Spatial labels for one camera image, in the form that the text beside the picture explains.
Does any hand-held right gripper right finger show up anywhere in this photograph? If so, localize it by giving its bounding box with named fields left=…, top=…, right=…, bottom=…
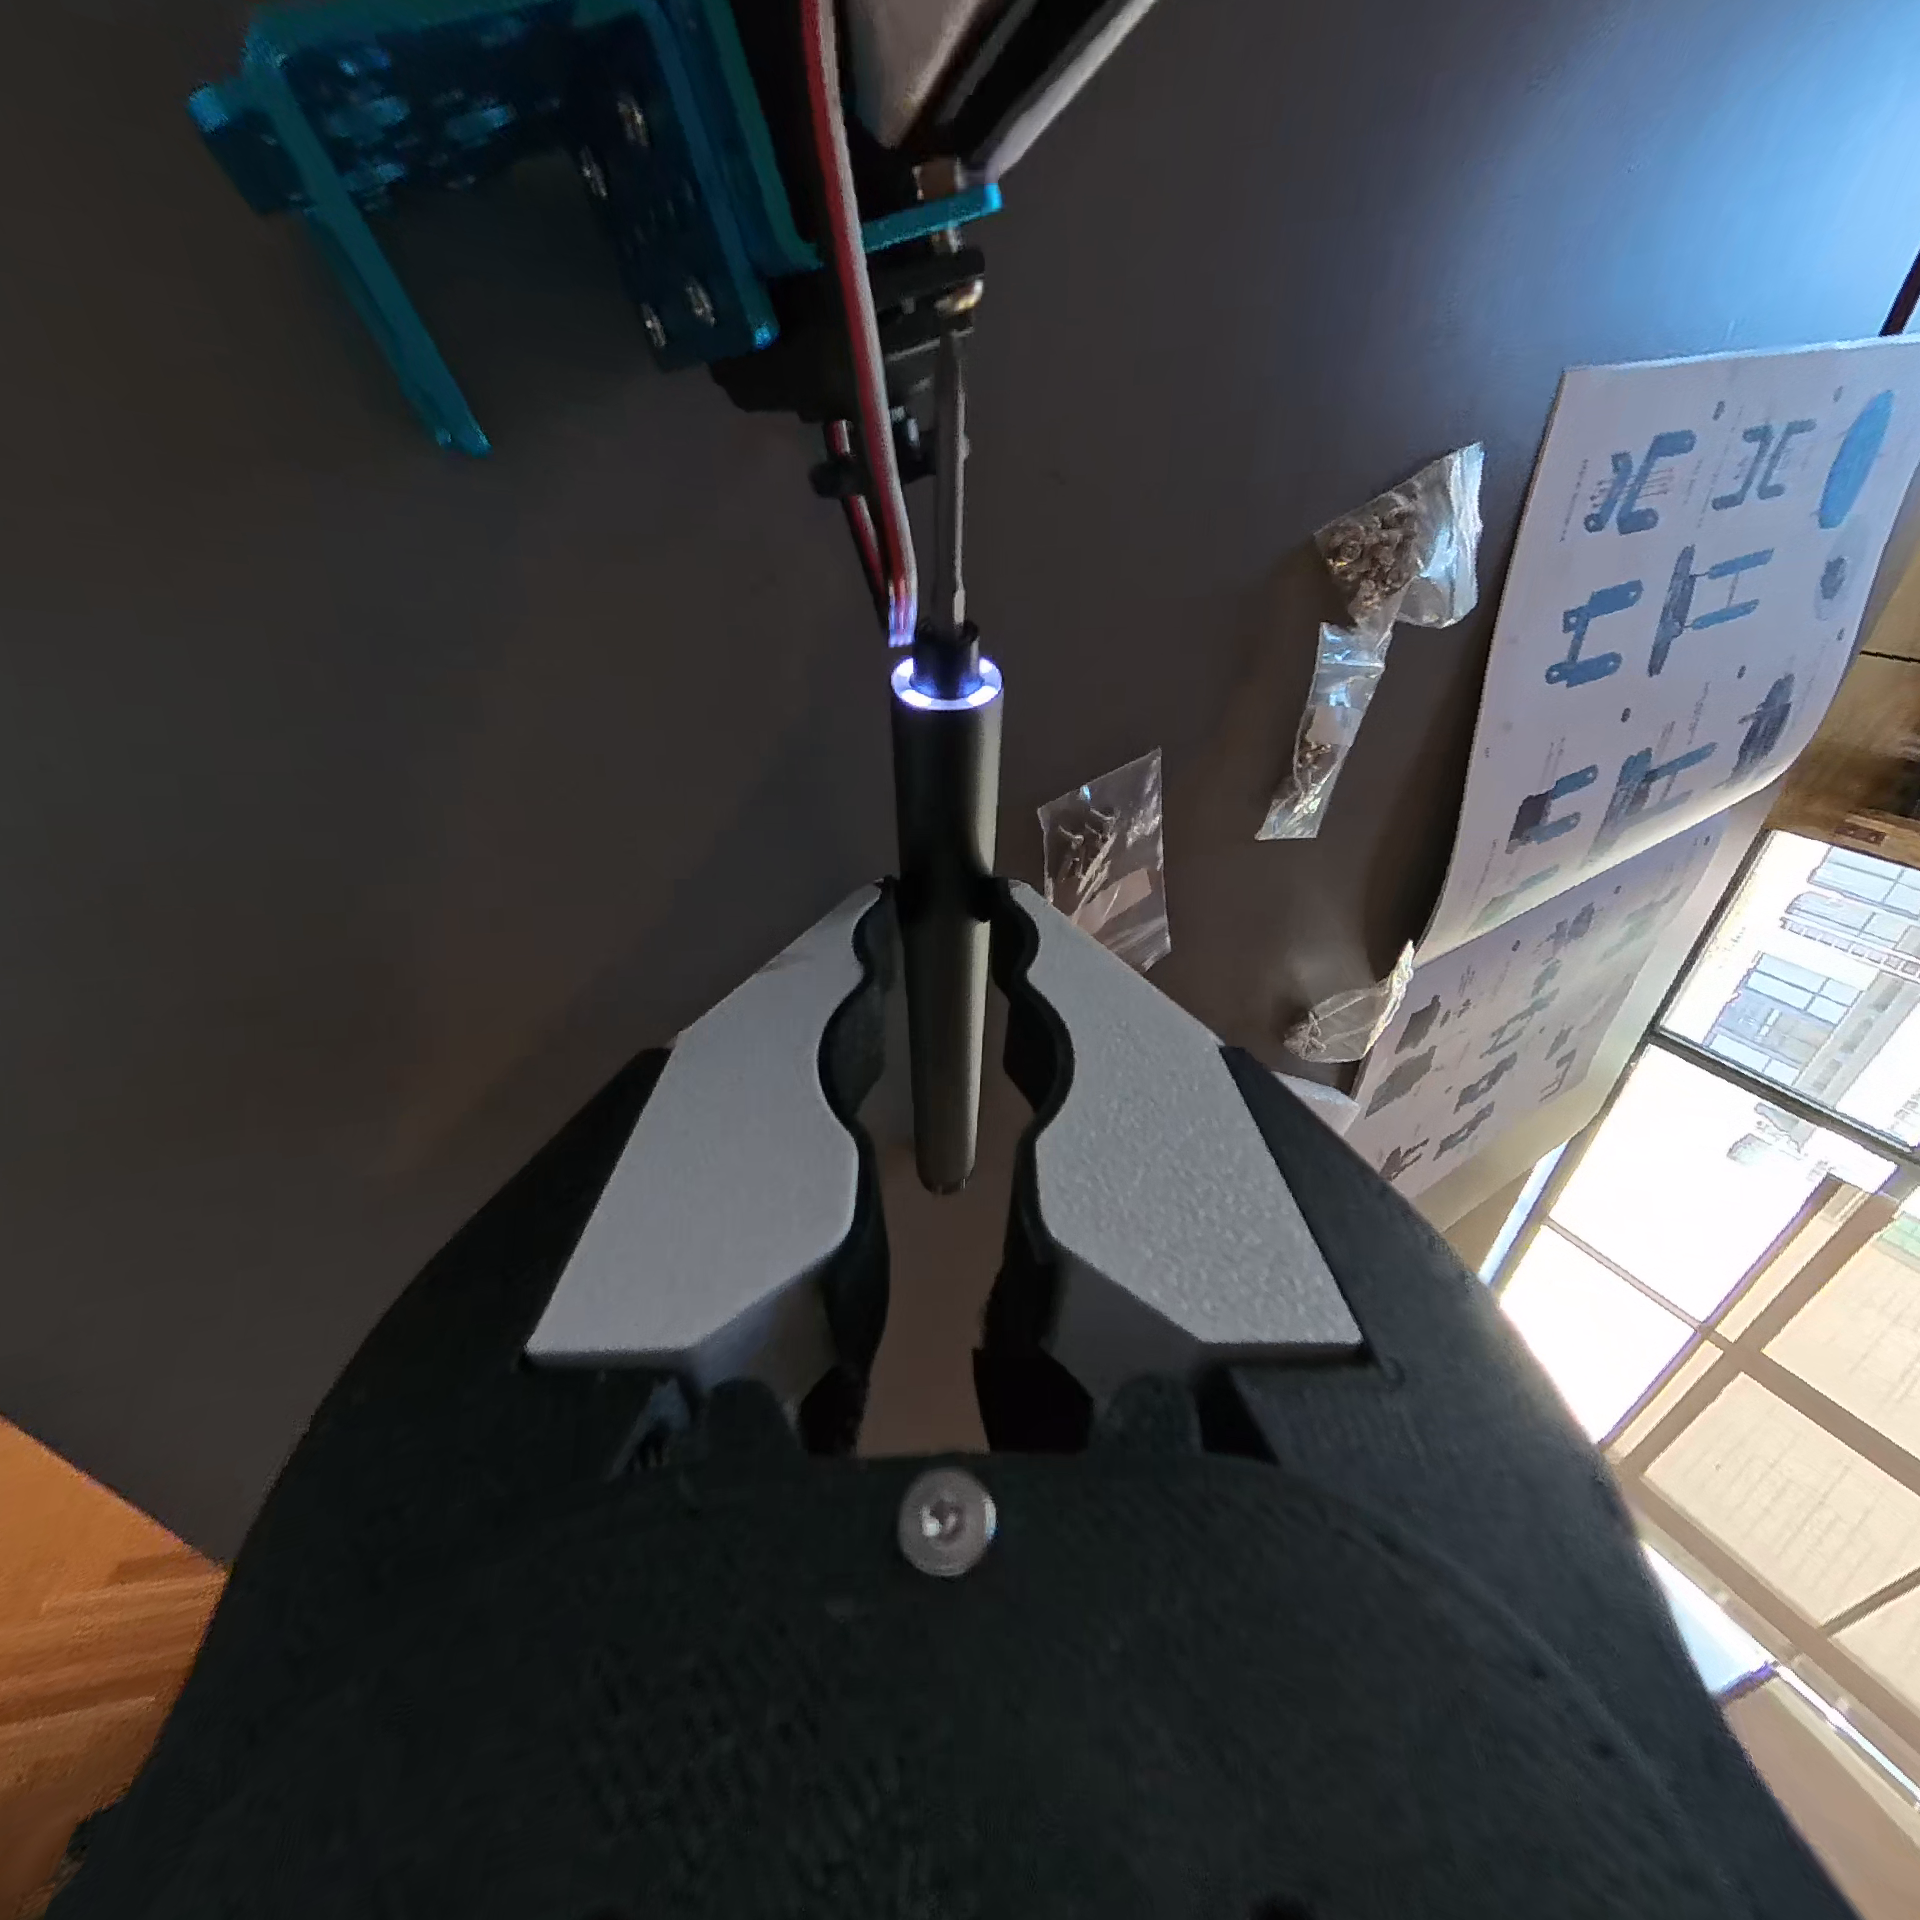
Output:
left=981, top=882, right=1385, bottom=1451

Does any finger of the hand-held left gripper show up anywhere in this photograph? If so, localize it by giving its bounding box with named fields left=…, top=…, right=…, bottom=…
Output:
left=840, top=0, right=1108, bottom=151
left=964, top=0, right=1163, bottom=178

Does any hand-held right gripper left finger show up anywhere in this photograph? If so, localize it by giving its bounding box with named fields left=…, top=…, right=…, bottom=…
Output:
left=525, top=882, right=902, bottom=1453

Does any red white black servo cable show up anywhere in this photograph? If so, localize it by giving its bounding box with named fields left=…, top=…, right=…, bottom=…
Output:
left=799, top=0, right=919, bottom=634

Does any servo with blue bracket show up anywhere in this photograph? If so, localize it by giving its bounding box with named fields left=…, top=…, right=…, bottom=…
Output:
left=188, top=0, right=1004, bottom=504

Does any black screwdriver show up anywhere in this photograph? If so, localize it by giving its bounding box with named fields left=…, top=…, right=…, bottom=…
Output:
left=889, top=322, right=1004, bottom=1198

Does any dark grey desk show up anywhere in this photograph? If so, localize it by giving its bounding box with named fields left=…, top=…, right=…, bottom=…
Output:
left=0, top=0, right=1920, bottom=1568

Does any clear plastic screw bag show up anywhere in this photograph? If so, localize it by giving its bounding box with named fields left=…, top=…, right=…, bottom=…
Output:
left=1258, top=617, right=1398, bottom=842
left=1036, top=749, right=1169, bottom=974
left=1287, top=940, right=1418, bottom=1062

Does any clear bag of metal nuts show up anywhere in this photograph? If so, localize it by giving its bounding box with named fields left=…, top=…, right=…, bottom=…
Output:
left=1311, top=443, right=1487, bottom=632

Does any instruction booklet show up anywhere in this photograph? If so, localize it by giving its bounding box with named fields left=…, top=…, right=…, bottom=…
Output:
left=1350, top=336, right=1920, bottom=1201

